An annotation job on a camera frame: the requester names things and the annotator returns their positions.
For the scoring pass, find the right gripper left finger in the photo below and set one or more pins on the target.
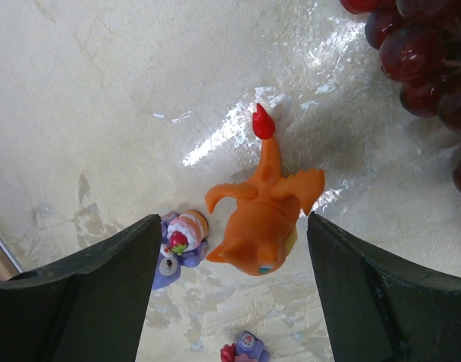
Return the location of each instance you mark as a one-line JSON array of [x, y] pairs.
[[88, 306]]

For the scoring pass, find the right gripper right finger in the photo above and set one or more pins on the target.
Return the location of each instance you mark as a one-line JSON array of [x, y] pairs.
[[381, 307]]

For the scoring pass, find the purple bunny standing toy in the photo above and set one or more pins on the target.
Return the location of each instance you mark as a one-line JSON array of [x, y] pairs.
[[183, 245]]

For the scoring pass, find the purple bunny with red heart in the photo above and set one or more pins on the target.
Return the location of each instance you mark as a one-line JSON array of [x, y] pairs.
[[247, 347]]

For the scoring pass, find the orange dragon toy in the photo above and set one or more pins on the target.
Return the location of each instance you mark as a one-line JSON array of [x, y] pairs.
[[262, 230]]

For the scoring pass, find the red grape bunch on table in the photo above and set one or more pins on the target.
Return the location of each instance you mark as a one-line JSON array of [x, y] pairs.
[[419, 46]]

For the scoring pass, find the white wire wooden shelf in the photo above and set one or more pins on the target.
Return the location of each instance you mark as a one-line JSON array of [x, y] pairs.
[[9, 266]]

